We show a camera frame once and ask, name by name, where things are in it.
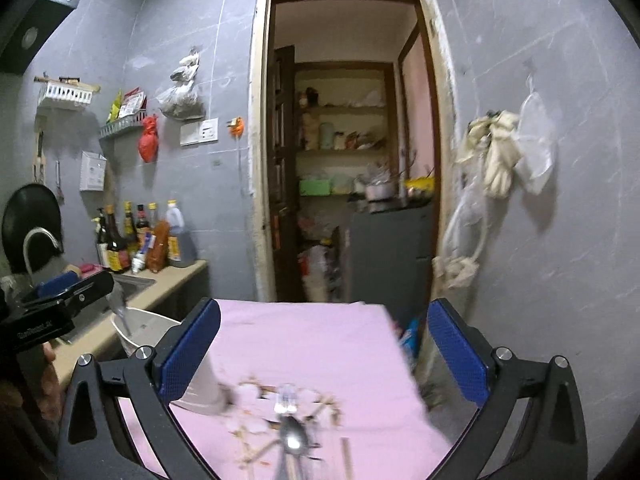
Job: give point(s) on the yellow capped sauce bottle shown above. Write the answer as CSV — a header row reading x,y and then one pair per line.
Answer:
x,y
131,230

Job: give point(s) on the pink sponge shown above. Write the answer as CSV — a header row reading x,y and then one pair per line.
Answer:
x,y
89,270

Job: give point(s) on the pump top bottle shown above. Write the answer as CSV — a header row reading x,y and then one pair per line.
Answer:
x,y
101,240

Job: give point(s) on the metal fork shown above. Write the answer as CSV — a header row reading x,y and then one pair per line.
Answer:
x,y
285,400

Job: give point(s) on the cream rubber gloves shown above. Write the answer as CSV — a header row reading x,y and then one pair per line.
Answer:
x,y
500,160

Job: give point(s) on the black range hood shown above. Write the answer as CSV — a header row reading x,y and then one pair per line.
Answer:
x,y
30,35

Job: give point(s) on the white plastic cup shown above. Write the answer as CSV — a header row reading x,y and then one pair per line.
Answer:
x,y
145,330

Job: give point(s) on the pink floral printed cloth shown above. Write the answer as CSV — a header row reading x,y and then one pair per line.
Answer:
x,y
310,340

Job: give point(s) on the pale green jar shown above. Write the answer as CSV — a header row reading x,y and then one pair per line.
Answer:
x,y
327,135

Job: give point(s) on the grey metal utensil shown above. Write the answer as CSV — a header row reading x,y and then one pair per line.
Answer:
x,y
120,310

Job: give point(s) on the small metal hanging tool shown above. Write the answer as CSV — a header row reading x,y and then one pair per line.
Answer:
x,y
58,180

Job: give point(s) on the knotted white rag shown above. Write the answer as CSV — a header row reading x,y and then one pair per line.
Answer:
x,y
455,270

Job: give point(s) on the clear plastic bag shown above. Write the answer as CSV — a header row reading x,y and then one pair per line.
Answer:
x,y
535,135

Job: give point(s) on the metal sink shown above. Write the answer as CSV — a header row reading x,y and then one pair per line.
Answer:
x,y
132,285

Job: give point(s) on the white wall basket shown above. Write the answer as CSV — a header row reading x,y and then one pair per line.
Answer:
x,y
65,92

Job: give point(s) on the cream rag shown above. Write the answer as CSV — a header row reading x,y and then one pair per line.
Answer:
x,y
472,135

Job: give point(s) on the yellow bowl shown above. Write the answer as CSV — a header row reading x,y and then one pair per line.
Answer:
x,y
420,183

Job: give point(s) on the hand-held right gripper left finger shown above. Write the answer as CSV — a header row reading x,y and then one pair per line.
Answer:
x,y
192,355

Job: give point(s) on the person's left hand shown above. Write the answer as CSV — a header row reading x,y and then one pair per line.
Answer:
x,y
49,356

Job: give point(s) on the orange brown packet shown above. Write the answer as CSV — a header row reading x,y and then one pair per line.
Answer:
x,y
159,250

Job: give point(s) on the orange wall hook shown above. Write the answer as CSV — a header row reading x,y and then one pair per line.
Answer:
x,y
236,126

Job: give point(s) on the dark sauce bottle yellow label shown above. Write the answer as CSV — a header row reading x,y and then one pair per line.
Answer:
x,y
116,245

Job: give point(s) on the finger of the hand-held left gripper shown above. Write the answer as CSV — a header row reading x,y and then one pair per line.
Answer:
x,y
57,285
90,290

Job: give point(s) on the red plastic bag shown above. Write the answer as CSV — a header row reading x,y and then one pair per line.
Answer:
x,y
149,140

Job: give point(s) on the dark wooden door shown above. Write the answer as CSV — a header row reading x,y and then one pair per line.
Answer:
x,y
282,160

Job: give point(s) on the yellow sponge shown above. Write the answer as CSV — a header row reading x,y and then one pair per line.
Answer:
x,y
73,271

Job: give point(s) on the white wall box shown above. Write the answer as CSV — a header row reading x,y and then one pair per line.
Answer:
x,y
93,172

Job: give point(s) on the wooden shelf unit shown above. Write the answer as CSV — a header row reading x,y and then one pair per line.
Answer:
x,y
345,151

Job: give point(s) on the red white snack packet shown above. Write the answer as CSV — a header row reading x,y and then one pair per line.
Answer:
x,y
132,102

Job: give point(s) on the small white tube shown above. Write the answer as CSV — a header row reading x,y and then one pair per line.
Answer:
x,y
139,260

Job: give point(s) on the curved metal faucet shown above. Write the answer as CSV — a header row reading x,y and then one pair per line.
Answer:
x,y
37,231

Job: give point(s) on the metal spoon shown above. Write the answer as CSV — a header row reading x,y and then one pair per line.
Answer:
x,y
292,440

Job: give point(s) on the white plastic sack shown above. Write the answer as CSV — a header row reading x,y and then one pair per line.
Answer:
x,y
317,270

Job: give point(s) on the white wall socket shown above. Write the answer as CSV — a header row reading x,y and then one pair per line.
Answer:
x,y
200,131

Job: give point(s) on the metal pot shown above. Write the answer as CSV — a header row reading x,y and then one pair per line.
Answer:
x,y
380,191

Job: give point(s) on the blue packet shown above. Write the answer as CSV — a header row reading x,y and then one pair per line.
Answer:
x,y
410,337

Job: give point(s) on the black wok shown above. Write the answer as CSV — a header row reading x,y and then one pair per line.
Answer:
x,y
30,210

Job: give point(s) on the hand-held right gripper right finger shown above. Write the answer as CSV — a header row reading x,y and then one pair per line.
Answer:
x,y
457,355

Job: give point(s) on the dark capped sauce bottle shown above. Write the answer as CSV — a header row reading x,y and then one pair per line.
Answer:
x,y
143,225

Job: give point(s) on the large dark vinegar jug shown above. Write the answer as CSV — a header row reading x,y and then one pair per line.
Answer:
x,y
177,240

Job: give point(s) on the wooden spatula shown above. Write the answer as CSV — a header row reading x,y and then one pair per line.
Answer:
x,y
39,155

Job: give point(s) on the beige countertop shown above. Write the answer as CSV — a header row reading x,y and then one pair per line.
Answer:
x,y
170,277

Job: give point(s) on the grey cabinet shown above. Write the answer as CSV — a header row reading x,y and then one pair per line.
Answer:
x,y
390,255

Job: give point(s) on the clear bag of dried goods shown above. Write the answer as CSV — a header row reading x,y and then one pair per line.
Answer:
x,y
180,100

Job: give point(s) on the cream door frame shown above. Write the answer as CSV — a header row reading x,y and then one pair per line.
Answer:
x,y
260,160

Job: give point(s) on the metal wall shelf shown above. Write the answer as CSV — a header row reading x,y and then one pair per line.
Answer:
x,y
117,127

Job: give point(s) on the green yellow snack packet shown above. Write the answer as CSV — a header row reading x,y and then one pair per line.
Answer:
x,y
116,105

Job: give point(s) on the green box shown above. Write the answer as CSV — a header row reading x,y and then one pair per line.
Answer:
x,y
315,188

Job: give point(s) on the small pale bottle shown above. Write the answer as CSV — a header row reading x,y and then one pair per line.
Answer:
x,y
152,215

